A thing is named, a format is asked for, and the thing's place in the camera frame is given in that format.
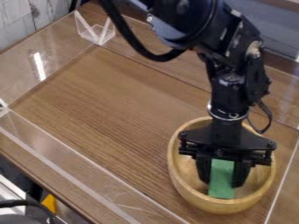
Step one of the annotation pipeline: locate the yellow warning sticker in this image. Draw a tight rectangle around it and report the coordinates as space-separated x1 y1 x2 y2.
42 194 58 214

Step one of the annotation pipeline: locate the black cable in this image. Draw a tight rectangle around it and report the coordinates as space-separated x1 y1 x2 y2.
0 199 52 224

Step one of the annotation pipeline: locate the clear acrylic enclosure wall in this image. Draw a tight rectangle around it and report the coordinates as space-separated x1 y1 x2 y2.
0 16 299 224

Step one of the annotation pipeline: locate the green rectangular block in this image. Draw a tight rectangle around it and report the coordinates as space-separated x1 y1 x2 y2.
209 159 235 200

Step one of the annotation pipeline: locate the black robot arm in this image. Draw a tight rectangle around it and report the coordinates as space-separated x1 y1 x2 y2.
98 0 277 187

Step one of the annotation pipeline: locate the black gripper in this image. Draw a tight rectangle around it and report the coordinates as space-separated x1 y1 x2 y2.
178 119 277 188

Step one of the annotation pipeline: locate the brown wooden bowl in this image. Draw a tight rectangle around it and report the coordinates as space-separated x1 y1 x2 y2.
167 116 277 214

